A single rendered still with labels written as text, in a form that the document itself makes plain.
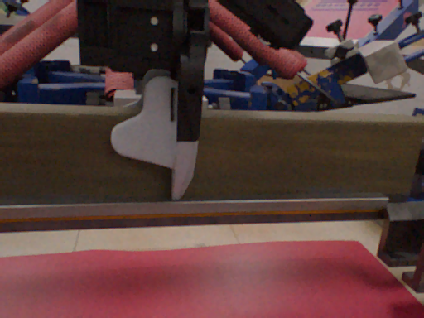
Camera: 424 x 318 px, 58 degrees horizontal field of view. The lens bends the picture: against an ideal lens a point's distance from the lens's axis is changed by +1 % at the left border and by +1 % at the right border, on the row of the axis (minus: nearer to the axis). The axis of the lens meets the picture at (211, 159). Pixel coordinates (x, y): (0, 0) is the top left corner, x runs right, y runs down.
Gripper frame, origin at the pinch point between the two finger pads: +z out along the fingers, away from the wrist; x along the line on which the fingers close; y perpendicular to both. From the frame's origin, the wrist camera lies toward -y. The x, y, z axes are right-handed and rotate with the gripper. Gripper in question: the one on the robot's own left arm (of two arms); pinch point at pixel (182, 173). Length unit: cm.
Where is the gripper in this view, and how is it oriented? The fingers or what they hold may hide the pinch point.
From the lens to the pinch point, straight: 31.5
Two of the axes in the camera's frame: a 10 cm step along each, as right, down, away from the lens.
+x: 1.9, 3.2, -9.3
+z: -0.6, 9.5, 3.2
